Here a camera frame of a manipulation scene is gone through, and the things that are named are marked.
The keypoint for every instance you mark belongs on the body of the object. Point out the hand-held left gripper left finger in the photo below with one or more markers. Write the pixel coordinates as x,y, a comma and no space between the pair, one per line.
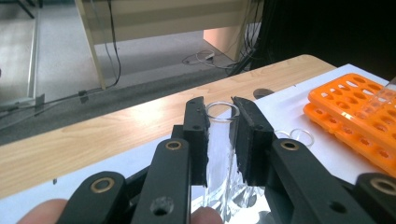
197,146

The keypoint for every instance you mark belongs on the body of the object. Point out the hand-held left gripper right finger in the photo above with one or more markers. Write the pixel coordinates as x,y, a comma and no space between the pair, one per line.
253,146

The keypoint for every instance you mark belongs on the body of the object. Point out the clear glass test tube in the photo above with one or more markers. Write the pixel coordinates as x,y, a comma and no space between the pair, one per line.
381,95
281,133
302,132
219,149

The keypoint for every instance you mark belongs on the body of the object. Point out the orange plastic test tube rack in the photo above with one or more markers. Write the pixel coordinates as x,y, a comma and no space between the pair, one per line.
345,102

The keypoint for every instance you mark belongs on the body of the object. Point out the white board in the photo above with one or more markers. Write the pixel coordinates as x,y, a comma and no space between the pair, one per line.
289,109

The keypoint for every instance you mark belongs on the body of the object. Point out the wooden table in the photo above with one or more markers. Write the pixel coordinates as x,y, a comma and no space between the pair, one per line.
109,130

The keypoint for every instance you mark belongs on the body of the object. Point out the beige desk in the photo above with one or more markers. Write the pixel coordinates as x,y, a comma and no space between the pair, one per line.
171,18

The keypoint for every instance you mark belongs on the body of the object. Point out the black curtain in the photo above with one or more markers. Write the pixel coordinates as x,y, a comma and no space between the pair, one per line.
327,28

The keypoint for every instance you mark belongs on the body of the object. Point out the thin metal floor strip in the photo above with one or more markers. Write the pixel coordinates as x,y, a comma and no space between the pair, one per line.
33,62

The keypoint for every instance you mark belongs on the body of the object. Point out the black metal frame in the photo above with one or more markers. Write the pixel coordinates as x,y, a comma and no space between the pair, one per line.
26,8

